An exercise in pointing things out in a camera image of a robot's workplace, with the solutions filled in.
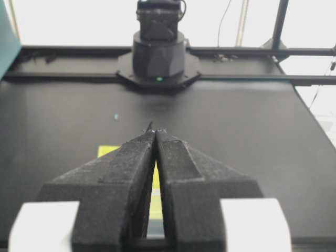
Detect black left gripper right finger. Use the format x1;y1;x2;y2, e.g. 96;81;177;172
155;130;263;251

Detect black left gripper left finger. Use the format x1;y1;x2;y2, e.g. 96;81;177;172
37;129;156;251

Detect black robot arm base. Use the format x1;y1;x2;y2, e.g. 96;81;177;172
117;1;201;89

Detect teal container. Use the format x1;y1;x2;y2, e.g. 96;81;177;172
1;1;22;79

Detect yellow towel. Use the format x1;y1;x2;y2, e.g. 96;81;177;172
97;145;163;220

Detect thin black cable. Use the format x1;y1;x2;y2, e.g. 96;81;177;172
217;0;232;47

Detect black metal frame rail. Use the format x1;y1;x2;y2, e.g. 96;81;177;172
4;46;335;89

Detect black upright frame post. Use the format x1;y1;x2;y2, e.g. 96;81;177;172
271;0;289;50

